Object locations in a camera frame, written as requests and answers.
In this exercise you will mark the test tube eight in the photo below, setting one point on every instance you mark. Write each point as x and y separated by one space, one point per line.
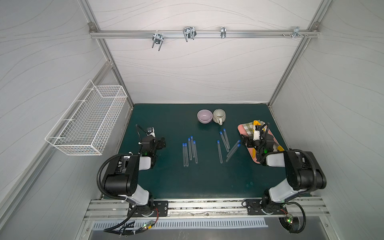
226 139

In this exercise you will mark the test tube seven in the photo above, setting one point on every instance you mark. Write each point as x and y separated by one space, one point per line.
224 142

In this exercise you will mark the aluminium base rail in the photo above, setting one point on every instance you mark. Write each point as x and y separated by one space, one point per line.
188 208

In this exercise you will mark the test tube three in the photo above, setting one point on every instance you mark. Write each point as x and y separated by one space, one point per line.
190 149

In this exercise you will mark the test tube five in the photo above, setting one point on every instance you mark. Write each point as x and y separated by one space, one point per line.
195 151

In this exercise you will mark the test tube four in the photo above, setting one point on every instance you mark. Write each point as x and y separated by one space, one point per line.
192 146

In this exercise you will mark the aluminium cross bar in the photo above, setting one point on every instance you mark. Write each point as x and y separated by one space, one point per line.
201 34

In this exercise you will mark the white wire basket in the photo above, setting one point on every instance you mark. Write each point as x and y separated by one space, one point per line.
85 127

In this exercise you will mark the checked cloth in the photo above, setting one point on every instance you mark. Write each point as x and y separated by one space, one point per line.
249 127

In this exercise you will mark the yellow tongs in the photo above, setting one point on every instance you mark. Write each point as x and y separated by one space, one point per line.
256 123

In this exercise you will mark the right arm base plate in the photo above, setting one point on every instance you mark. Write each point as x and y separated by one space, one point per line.
259 207

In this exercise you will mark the pink tray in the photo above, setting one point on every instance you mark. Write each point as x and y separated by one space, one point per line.
260 158

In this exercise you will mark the grey ribbed mug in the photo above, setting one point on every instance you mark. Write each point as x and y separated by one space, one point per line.
219 116

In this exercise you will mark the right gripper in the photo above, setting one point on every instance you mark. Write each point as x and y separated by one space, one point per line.
249 141

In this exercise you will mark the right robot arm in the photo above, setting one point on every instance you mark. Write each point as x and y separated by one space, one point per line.
303 174

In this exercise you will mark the test tube ten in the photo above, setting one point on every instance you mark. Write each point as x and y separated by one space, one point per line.
227 159

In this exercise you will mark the metal clamp four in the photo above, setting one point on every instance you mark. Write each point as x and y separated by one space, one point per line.
295 34

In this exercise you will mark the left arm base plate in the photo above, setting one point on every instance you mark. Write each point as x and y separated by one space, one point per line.
152 209

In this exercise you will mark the metal clamp two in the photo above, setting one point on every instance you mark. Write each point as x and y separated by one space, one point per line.
189 33

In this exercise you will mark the test tube two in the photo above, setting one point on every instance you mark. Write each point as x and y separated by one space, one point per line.
186 155

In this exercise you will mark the metal clamp three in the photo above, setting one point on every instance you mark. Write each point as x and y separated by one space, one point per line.
223 32

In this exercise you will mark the metal clamp one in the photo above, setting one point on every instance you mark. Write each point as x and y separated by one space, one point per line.
158 39

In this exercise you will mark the test tube nine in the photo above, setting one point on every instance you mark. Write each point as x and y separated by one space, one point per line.
234 148

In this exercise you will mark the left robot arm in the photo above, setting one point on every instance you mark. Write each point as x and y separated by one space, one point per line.
118 177

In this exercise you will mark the test tube one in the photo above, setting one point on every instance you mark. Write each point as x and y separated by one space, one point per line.
184 156

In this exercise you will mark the green table mat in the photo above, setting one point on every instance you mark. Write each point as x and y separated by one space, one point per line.
240 177

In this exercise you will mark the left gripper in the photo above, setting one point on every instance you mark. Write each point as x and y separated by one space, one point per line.
160 142

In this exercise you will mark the test tube six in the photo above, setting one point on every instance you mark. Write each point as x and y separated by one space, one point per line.
220 152

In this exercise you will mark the purple bowl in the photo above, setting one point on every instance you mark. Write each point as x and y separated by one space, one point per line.
204 116

